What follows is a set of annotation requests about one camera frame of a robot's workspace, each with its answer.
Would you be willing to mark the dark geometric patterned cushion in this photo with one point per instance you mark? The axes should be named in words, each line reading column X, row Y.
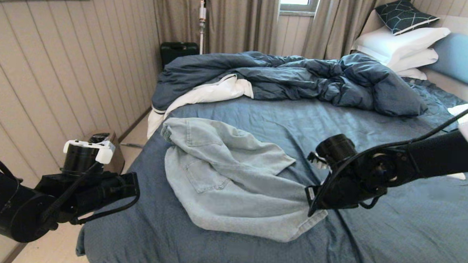
column 405, row 15

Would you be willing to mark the white remote control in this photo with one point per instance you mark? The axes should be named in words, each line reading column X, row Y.
column 455, row 176

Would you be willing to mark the beige trash bin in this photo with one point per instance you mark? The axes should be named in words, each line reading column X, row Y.
column 110, row 150

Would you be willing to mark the small white pillow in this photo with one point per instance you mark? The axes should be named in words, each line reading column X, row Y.
column 414, row 73

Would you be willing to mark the light blue headboard pad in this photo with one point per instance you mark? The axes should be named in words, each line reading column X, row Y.
column 466, row 59

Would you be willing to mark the bed with blue sheet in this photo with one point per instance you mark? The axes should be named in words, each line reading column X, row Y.
column 411, row 234

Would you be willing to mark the white stick vacuum cleaner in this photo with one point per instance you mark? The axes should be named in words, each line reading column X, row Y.
column 202, row 11

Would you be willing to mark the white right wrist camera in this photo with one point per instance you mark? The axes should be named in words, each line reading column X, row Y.
column 317, row 159

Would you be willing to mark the black hard suitcase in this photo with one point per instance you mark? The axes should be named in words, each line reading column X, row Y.
column 178, row 52

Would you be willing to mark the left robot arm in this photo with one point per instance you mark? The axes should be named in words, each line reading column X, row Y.
column 17, row 201

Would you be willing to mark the medium white pillow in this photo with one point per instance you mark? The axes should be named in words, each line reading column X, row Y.
column 419, row 59

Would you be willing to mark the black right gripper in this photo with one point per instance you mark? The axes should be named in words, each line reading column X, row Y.
column 342, row 191

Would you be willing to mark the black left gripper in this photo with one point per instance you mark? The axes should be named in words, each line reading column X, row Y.
column 101, row 191

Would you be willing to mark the large white pillow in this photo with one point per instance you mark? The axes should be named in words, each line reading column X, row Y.
column 396, row 42

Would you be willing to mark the dark blue white-lined duvet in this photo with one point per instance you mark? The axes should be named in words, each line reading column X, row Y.
column 299, row 75

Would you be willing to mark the light blue denim shorts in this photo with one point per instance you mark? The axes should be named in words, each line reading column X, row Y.
column 232, row 179

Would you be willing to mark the plain white pillow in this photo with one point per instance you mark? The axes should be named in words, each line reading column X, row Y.
column 462, row 110

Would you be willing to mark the narrow beige curtain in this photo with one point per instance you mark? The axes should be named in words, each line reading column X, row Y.
column 333, row 25

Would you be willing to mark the wide beige curtain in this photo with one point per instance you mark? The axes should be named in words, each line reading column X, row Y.
column 239, row 21

